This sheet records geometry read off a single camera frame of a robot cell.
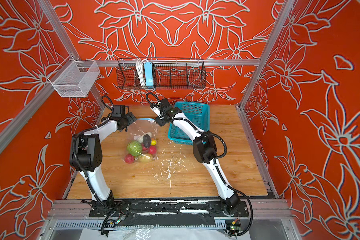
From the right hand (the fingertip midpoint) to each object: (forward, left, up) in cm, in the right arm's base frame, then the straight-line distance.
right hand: (158, 115), depth 97 cm
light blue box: (+15, +5, +22) cm, 27 cm away
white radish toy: (-13, +12, -8) cm, 19 cm away
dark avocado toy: (-17, +6, -4) cm, 18 cm away
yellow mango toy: (-28, +7, -7) cm, 29 cm away
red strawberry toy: (-21, +8, -7) cm, 23 cm away
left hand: (0, +21, -3) cm, 21 cm away
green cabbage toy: (-23, +12, -2) cm, 26 cm away
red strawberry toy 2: (-21, +3, -8) cm, 23 cm away
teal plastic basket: (+10, -28, -10) cm, 31 cm away
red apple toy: (-27, +16, -8) cm, 32 cm away
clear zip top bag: (-5, +15, -7) cm, 17 cm away
